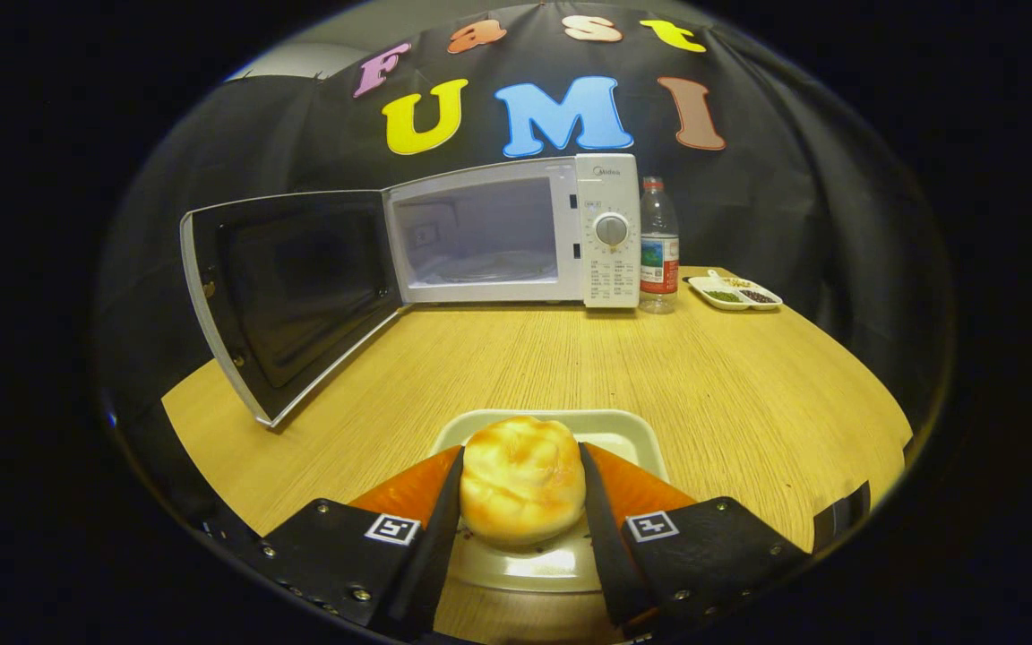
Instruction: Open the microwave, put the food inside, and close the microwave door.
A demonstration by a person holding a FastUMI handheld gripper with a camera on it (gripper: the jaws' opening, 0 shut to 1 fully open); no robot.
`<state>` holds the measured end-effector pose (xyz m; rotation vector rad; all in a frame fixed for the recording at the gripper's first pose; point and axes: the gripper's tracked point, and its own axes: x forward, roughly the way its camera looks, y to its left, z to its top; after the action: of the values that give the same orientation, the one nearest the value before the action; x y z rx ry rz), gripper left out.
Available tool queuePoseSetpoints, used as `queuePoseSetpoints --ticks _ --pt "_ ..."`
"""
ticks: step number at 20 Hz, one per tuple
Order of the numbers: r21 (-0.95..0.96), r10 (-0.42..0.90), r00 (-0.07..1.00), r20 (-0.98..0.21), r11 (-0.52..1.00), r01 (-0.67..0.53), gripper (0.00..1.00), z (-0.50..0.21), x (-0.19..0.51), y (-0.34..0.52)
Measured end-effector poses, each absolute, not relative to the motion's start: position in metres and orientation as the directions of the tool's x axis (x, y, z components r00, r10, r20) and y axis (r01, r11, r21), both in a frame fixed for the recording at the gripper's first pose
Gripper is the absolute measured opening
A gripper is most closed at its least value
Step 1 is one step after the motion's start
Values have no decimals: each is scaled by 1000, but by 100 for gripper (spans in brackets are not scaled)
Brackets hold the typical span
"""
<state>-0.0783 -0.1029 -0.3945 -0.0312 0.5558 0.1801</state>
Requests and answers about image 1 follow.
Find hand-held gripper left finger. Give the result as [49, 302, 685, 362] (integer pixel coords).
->
[261, 445, 465, 641]

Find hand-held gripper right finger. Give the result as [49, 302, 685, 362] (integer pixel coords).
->
[579, 442, 811, 639]

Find golden bread bun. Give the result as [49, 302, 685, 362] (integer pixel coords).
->
[460, 416, 589, 549]

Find white microwave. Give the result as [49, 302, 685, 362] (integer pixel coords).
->
[179, 153, 641, 428]

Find white rectangular tray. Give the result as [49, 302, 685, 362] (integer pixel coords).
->
[431, 409, 669, 594]

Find white divided bean dish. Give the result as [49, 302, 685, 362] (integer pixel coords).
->
[688, 271, 783, 311]

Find clear plastic water bottle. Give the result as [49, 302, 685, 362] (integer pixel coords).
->
[639, 176, 680, 314]

